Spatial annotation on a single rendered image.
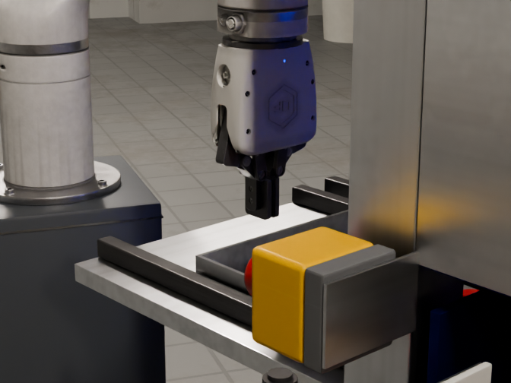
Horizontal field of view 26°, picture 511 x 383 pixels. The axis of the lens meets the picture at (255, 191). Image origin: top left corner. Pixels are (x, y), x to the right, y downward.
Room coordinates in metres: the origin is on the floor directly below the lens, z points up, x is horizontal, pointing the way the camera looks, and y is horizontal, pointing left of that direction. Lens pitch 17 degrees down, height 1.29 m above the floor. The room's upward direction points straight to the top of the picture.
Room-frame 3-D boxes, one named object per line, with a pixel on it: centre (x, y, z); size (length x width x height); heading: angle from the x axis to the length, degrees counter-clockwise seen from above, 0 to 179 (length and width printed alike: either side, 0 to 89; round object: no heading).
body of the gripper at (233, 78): (1.03, -0.01, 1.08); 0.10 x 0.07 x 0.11; 132
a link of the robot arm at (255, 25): (1.02, -0.01, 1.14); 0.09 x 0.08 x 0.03; 132
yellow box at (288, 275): (0.71, -0.05, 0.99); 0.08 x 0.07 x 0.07; 42
